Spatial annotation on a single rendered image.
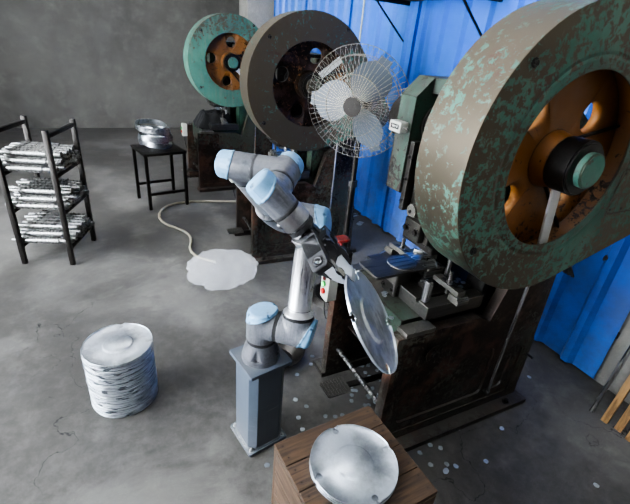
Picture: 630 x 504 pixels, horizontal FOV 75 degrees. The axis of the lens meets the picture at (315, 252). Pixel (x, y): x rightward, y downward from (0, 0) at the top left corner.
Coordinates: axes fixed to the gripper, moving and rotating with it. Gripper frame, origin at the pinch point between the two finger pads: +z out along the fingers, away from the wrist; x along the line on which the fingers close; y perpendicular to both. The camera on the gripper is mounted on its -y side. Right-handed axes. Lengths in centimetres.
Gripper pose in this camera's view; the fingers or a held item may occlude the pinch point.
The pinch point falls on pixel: (349, 280)
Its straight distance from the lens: 106.4
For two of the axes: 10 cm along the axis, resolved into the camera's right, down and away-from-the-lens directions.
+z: 6.4, 6.7, 3.8
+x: -7.7, 5.8, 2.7
